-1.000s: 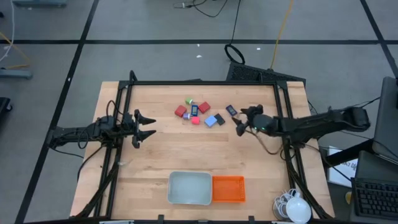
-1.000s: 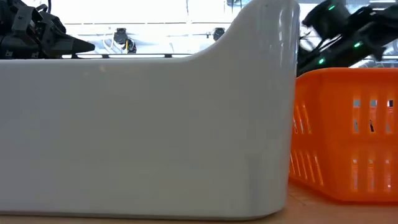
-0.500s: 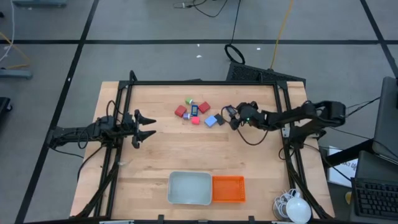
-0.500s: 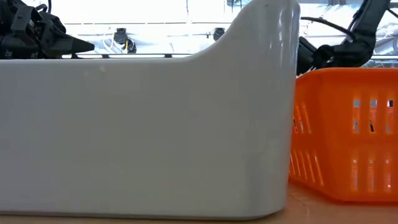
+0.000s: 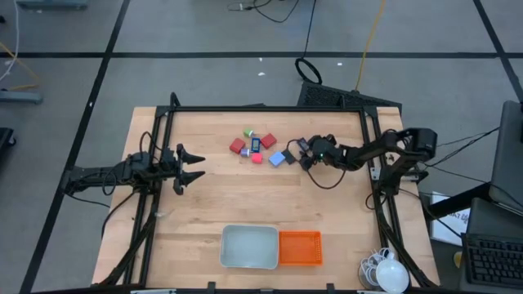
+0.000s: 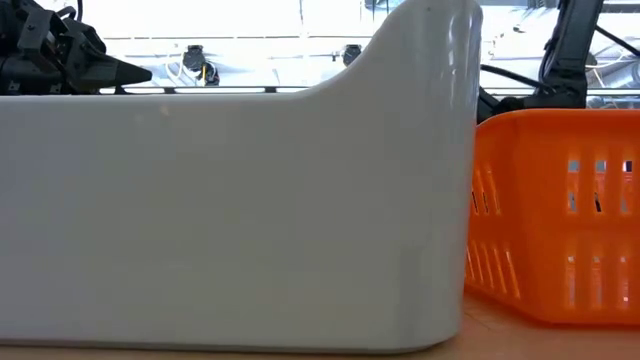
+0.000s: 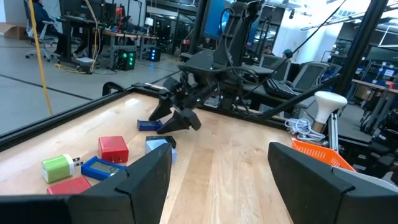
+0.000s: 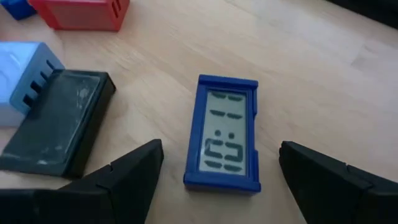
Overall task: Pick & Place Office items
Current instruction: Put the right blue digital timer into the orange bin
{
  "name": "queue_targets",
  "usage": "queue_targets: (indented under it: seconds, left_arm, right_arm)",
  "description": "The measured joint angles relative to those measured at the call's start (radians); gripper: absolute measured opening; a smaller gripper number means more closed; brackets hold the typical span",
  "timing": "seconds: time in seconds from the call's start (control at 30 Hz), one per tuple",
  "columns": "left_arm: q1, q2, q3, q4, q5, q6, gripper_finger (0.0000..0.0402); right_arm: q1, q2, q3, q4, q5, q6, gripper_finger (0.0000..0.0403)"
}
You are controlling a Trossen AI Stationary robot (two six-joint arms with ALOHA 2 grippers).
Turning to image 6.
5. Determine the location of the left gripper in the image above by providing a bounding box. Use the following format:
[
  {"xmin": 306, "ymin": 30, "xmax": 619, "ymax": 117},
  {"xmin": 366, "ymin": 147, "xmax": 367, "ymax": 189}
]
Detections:
[{"xmin": 0, "ymin": 0, "xmax": 154, "ymax": 96}]

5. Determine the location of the black background fixture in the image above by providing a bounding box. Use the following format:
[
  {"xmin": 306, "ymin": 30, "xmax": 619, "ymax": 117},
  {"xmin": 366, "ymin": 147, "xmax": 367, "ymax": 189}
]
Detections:
[
  {"xmin": 341, "ymin": 43, "xmax": 363, "ymax": 68},
  {"xmin": 181, "ymin": 43, "xmax": 222, "ymax": 88}
]

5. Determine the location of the orange plastic basket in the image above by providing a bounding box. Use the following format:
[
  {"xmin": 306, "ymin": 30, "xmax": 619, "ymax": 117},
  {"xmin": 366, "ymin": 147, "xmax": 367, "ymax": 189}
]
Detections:
[{"xmin": 463, "ymin": 108, "xmax": 640, "ymax": 327}]

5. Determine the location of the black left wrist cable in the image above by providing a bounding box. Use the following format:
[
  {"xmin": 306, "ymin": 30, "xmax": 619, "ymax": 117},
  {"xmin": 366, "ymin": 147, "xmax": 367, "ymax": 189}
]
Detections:
[{"xmin": 53, "ymin": 0, "xmax": 85, "ymax": 25}]

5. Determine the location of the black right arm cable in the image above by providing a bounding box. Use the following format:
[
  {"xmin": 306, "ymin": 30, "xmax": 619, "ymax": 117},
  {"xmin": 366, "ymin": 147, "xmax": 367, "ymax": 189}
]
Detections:
[
  {"xmin": 593, "ymin": 23, "xmax": 640, "ymax": 58},
  {"xmin": 479, "ymin": 63, "xmax": 557, "ymax": 94}
]

